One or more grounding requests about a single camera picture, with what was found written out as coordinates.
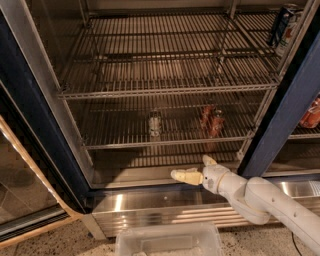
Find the open glass fridge door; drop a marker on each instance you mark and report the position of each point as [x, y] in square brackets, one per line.
[29, 202]

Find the stainless steel fridge base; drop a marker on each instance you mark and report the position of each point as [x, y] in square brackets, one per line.
[115, 211]

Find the blue fridge centre post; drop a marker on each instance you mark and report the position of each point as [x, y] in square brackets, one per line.
[296, 92]

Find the wire fridge shelf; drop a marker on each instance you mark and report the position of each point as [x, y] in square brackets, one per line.
[118, 123]
[170, 35]
[115, 75]

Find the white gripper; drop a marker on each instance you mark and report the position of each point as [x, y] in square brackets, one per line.
[212, 177]

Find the dark blue tall can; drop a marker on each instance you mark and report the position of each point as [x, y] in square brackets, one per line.
[280, 23]

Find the bottom wire fridge shelf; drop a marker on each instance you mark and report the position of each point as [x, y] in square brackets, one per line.
[118, 123]

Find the orange can right compartment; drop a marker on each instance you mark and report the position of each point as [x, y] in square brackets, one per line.
[312, 117]

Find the upper wire fridge shelf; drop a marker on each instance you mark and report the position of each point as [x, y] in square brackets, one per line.
[170, 35]

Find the red coke can front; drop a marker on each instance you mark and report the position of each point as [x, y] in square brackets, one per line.
[216, 125]

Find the white silver can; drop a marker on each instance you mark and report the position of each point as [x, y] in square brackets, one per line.
[154, 123]

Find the red can rear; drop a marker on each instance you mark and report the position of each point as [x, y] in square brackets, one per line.
[206, 112]

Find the clear plastic bin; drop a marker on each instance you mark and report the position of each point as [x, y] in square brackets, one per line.
[192, 239]

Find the middle wire fridge shelf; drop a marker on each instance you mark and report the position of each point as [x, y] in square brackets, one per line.
[115, 75]

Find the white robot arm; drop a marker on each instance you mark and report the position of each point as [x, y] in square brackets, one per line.
[255, 199]

